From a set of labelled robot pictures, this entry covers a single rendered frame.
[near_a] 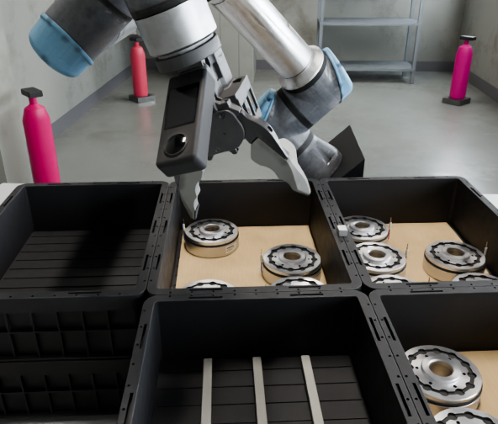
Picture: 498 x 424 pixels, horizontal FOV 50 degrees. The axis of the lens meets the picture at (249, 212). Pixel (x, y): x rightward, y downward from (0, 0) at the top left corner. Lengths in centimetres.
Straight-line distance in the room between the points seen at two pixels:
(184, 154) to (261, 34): 63
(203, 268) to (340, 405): 38
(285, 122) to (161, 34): 71
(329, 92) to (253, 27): 24
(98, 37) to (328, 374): 52
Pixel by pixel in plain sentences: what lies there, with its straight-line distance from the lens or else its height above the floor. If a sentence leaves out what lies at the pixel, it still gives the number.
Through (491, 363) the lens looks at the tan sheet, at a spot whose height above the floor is 83.
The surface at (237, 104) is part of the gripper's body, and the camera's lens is 59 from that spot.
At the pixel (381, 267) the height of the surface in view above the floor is 86.
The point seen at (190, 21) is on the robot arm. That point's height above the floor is 129.
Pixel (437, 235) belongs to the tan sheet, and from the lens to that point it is 114.
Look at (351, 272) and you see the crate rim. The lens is 79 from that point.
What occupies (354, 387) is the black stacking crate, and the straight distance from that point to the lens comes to 76.
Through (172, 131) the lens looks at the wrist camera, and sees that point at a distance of 54.
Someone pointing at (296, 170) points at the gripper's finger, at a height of 113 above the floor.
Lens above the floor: 135
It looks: 26 degrees down
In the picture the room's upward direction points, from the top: straight up
